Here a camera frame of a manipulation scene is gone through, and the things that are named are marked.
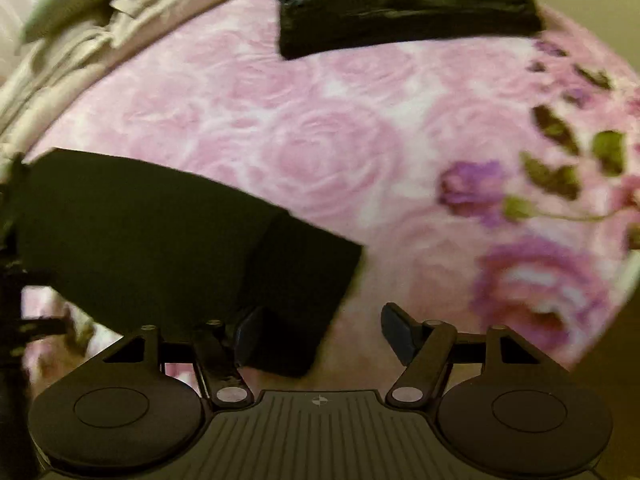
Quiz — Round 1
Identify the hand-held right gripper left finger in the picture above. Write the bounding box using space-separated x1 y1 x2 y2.
107 306 266 409

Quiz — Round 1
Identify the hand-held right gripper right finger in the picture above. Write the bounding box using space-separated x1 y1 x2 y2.
382 302 566 408

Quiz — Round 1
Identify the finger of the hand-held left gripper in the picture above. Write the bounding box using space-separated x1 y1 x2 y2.
0 152 28 268

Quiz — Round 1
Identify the beige quilt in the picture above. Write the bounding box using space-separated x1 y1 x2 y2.
0 0 256 156

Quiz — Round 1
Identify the pink floral blanket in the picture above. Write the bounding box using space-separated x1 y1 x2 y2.
0 0 640 396

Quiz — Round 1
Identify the green pillow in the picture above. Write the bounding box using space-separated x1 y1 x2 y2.
22 0 168 43

